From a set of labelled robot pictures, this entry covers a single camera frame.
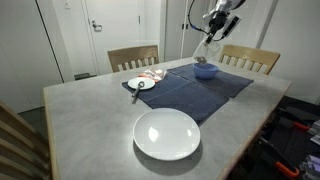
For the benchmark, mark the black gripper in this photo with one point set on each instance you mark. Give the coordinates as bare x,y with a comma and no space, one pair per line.
219,20

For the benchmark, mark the clear plastic lunchbox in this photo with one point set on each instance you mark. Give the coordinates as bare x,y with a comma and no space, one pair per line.
208,51

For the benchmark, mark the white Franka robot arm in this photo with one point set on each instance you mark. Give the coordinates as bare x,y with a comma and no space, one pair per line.
228,4

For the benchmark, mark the blue plastic bowl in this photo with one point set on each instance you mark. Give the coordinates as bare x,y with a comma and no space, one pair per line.
205,71

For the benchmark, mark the white closet door panel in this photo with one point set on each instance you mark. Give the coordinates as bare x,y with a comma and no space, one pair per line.
173,33
200,13

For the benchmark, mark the brown snack piece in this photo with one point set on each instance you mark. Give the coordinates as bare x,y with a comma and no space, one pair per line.
201,60

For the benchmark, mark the white room door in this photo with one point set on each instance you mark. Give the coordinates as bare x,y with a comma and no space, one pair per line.
116,43
251,33

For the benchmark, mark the light wooden slat-back chair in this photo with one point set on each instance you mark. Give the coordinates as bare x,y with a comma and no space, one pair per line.
133,53
20,146
250,53

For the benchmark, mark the dark blue cloth placemat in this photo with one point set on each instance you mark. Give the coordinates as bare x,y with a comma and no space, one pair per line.
230,85
186,106

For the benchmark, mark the clear bag of orange snacks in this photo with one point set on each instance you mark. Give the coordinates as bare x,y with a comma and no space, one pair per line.
153,75

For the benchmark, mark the small white plate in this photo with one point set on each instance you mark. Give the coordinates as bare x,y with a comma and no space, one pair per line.
148,83

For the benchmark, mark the metal spoon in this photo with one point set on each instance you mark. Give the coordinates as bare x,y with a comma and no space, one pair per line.
136,95

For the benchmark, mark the large white plate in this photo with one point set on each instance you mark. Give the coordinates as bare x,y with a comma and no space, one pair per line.
166,133

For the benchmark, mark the black floor box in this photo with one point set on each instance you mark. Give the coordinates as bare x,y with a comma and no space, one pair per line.
85,76

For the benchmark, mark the wrist mounted camera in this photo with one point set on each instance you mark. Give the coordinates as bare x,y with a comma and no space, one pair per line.
231,26

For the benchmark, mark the small white light switch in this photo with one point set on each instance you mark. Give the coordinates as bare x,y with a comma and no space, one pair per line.
67,4

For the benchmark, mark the aluminium extrusion rail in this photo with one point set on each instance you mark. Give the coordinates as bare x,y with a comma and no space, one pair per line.
311,165

